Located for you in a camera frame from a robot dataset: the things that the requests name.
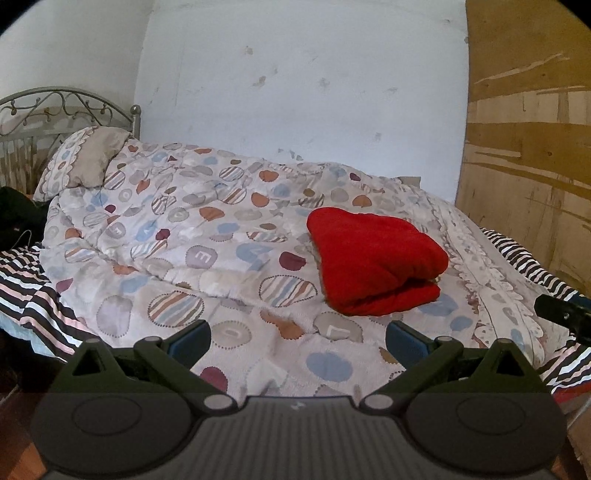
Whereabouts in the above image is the striped bed sheet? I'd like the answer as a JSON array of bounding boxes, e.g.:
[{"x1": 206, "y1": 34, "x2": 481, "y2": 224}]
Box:
[{"x1": 0, "y1": 228, "x2": 591, "y2": 394}]

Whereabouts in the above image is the metal bed headboard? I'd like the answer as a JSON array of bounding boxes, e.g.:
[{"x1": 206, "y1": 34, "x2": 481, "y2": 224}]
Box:
[{"x1": 0, "y1": 86, "x2": 142, "y2": 186}]

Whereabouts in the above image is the brown wooden wardrobe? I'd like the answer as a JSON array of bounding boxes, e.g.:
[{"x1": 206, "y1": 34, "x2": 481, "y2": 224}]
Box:
[{"x1": 455, "y1": 0, "x2": 591, "y2": 297}]

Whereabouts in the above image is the black cloth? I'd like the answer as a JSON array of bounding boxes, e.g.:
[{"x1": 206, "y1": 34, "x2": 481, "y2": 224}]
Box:
[{"x1": 0, "y1": 186, "x2": 50, "y2": 253}]

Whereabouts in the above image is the beige patterned pillow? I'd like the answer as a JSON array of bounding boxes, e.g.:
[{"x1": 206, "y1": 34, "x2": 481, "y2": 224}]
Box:
[{"x1": 33, "y1": 127, "x2": 131, "y2": 202}]

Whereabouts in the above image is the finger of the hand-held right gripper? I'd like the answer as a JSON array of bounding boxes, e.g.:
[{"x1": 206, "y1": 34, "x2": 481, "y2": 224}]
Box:
[{"x1": 534, "y1": 294, "x2": 591, "y2": 346}]

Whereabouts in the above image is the spotted patterned quilt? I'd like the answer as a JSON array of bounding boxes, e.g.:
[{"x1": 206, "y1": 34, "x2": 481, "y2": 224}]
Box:
[{"x1": 39, "y1": 138, "x2": 551, "y2": 398}]

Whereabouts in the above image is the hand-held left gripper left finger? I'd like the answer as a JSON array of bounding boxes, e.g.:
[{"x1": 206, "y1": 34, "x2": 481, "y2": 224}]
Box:
[{"x1": 68, "y1": 319, "x2": 238, "y2": 412}]

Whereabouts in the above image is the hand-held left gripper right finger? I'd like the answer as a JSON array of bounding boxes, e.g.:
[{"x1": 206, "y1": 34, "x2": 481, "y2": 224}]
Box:
[{"x1": 359, "y1": 320, "x2": 529, "y2": 412}]

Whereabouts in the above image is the red long-sleeved shirt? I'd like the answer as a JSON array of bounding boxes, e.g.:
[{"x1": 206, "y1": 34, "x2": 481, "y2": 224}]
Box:
[{"x1": 307, "y1": 208, "x2": 450, "y2": 317}]

